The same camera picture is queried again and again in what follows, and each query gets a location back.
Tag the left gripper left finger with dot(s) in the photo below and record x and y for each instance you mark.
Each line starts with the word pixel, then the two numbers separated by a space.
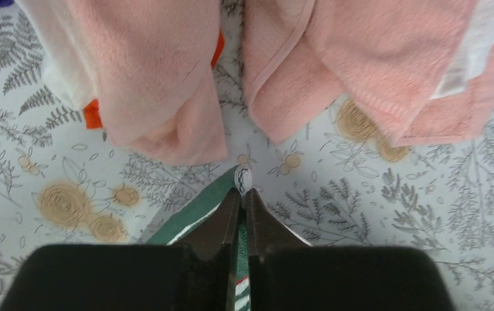
pixel 197 272

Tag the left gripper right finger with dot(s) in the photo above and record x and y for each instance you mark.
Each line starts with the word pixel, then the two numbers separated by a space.
pixel 286 273

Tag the green white striped towel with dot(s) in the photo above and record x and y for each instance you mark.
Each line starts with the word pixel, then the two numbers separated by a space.
pixel 195 213

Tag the floral table cloth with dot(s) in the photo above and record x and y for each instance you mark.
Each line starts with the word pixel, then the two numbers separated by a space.
pixel 336 182

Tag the pink towel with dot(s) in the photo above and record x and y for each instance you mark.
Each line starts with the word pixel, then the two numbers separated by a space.
pixel 422 71

